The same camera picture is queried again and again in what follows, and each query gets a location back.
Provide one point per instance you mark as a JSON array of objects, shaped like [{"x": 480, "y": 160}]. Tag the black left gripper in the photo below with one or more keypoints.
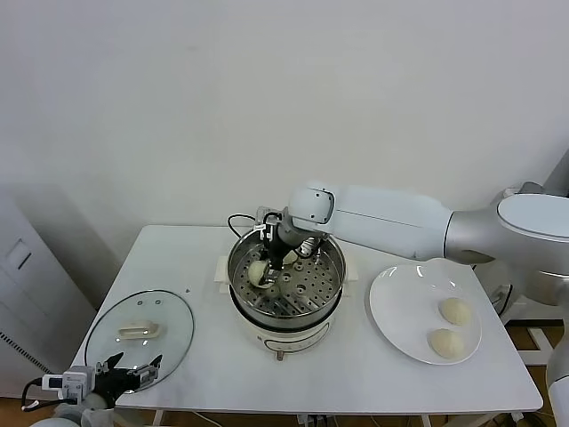
[{"x": 116, "y": 383}]

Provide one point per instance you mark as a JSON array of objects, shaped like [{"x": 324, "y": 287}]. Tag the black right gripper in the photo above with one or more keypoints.
[{"x": 278, "y": 242}]

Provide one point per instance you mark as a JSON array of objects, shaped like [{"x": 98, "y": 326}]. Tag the white steamed baozi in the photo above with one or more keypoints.
[
  {"x": 291, "y": 258},
  {"x": 454, "y": 310},
  {"x": 446, "y": 342},
  {"x": 256, "y": 273}
]

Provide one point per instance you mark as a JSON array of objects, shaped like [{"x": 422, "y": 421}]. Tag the round glass pot lid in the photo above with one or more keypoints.
[{"x": 135, "y": 311}]

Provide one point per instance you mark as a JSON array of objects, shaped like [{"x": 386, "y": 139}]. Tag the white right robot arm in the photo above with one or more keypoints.
[{"x": 378, "y": 218}]

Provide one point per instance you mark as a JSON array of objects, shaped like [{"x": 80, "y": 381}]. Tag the perforated steel steamer basket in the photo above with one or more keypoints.
[{"x": 311, "y": 289}]

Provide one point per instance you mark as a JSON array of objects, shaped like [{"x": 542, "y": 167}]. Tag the white table leg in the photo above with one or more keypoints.
[
  {"x": 426, "y": 420},
  {"x": 157, "y": 419}
]

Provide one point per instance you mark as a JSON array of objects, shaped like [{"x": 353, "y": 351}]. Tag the cream electric cooker pot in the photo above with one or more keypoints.
[{"x": 286, "y": 338}]

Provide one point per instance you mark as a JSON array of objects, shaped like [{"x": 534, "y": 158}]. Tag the white grey cabinet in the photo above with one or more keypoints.
[{"x": 26, "y": 289}]

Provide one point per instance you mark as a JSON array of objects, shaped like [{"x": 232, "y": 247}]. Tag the round white plate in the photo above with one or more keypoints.
[{"x": 400, "y": 311}]

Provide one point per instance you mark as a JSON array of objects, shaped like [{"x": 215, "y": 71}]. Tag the grey black monitor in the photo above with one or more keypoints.
[{"x": 562, "y": 175}]

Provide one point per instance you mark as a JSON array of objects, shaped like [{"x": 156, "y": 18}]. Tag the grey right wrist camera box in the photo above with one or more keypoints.
[{"x": 262, "y": 213}]

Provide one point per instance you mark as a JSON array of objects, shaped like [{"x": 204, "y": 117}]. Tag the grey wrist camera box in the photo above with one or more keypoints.
[
  {"x": 74, "y": 382},
  {"x": 262, "y": 213}
]

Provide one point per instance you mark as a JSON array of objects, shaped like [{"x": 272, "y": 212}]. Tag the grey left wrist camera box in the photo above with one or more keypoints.
[{"x": 74, "y": 382}]

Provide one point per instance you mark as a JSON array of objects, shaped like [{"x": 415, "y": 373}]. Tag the white wall socket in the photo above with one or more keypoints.
[{"x": 498, "y": 294}]

